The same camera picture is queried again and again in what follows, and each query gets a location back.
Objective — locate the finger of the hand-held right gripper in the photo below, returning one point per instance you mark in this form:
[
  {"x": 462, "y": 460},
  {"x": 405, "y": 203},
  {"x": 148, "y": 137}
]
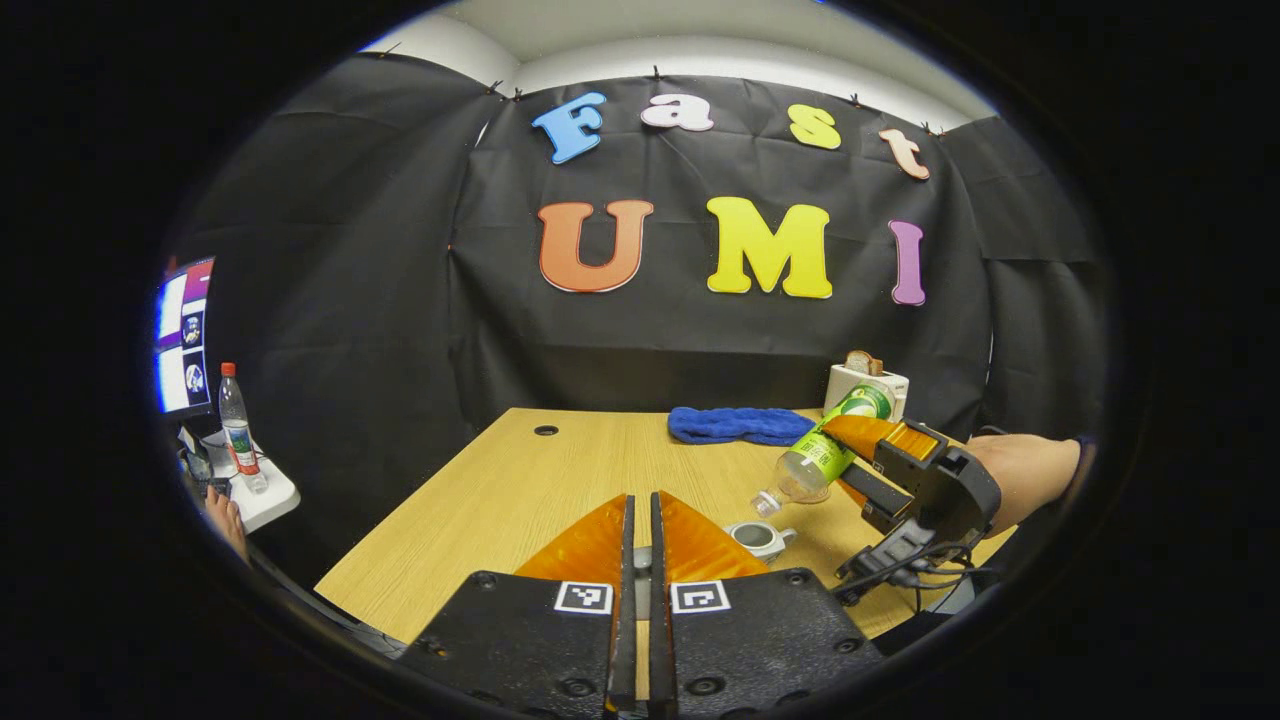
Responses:
[
  {"x": 890, "y": 437},
  {"x": 875, "y": 495}
]

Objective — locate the white side table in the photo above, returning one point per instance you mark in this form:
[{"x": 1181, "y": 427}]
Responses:
[{"x": 265, "y": 500}]

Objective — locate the green label water bottle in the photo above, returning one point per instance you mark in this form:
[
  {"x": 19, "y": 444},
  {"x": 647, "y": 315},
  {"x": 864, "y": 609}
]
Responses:
[{"x": 820, "y": 455}]

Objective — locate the white teacup lid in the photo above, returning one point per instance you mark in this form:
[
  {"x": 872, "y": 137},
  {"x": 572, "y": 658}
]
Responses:
[{"x": 642, "y": 560}]

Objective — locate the blue towel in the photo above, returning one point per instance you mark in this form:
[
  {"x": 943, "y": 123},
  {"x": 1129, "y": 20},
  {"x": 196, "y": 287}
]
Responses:
[{"x": 730, "y": 425}]

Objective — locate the bread slice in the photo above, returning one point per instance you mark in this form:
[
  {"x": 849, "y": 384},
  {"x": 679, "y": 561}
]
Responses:
[{"x": 862, "y": 362}]

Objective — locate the red cap plastic bottle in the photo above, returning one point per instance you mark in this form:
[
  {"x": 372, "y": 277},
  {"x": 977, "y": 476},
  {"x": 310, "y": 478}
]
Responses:
[{"x": 238, "y": 430}]

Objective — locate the white toaster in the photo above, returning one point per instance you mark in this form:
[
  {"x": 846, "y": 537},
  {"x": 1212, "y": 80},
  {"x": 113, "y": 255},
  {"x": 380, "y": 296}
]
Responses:
[{"x": 840, "y": 385}]

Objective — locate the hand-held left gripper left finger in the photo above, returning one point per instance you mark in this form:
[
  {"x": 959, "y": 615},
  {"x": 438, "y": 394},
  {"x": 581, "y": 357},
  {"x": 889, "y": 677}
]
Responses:
[{"x": 627, "y": 600}]

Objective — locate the computer monitor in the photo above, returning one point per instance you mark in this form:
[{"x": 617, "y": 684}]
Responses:
[{"x": 185, "y": 330}]

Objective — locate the white teacup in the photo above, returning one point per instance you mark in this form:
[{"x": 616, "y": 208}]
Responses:
[{"x": 760, "y": 545}]

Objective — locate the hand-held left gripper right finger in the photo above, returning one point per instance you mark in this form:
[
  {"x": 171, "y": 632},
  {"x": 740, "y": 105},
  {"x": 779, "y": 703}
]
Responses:
[{"x": 658, "y": 600}]

